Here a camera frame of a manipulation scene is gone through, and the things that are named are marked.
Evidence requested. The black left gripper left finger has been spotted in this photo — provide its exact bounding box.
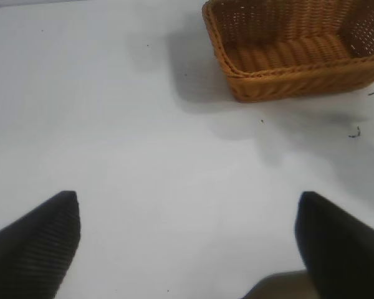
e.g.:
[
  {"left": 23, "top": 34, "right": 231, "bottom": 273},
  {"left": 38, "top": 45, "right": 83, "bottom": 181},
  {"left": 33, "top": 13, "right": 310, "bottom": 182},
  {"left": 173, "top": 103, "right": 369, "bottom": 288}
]
[{"left": 0, "top": 190, "right": 81, "bottom": 299}]

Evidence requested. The brown woven wicker basket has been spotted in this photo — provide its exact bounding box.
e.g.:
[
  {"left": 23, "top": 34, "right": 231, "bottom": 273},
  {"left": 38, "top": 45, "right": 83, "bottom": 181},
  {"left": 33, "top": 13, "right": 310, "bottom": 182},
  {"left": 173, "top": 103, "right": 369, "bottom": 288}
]
[{"left": 201, "top": 0, "right": 374, "bottom": 103}]

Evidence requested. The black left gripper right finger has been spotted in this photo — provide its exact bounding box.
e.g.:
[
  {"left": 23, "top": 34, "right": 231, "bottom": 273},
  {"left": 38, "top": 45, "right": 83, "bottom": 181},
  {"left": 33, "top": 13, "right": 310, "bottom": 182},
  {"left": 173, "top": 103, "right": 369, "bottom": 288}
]
[{"left": 294, "top": 191, "right": 374, "bottom": 299}]

